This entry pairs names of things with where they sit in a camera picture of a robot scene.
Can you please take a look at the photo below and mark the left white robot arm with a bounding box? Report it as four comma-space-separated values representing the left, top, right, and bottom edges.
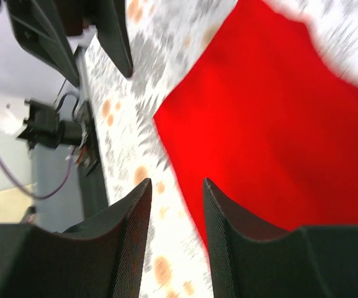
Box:
0, 1, 133, 148

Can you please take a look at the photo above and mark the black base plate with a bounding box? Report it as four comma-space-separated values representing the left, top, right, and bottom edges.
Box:
77, 101, 109, 219

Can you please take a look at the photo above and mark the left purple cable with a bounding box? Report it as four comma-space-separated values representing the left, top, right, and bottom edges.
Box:
0, 129, 74, 200

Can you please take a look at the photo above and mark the floral table mat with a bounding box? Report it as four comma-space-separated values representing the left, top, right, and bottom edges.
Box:
81, 0, 358, 298

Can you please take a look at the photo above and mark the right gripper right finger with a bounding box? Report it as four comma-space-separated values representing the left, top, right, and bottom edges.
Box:
203, 179, 358, 297

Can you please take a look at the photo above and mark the red t shirt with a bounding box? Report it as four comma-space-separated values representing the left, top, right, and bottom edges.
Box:
154, 1, 358, 240

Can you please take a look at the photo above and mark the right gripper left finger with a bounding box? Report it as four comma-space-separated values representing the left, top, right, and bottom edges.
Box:
0, 178, 152, 297

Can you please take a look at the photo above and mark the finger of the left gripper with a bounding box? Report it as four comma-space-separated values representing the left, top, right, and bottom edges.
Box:
6, 0, 80, 87
96, 0, 133, 78

